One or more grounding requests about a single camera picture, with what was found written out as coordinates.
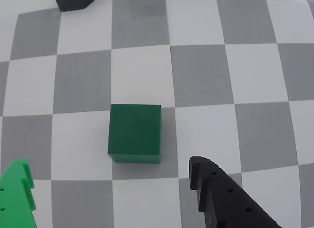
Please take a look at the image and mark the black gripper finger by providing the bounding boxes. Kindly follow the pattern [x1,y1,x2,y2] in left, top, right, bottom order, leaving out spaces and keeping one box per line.
[188,156,283,228]

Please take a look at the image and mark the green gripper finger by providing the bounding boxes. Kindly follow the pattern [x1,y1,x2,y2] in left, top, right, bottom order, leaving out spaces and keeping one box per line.
[0,158,37,228]

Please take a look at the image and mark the green cube dice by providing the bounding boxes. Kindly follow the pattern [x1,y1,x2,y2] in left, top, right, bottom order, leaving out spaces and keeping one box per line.
[107,104,162,164]

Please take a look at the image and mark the grey white checkered mat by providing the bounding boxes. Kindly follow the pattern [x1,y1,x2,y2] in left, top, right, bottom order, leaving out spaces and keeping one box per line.
[0,0,314,228]

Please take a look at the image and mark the black legged stand base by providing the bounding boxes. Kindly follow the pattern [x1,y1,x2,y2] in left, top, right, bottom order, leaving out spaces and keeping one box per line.
[55,0,266,12]

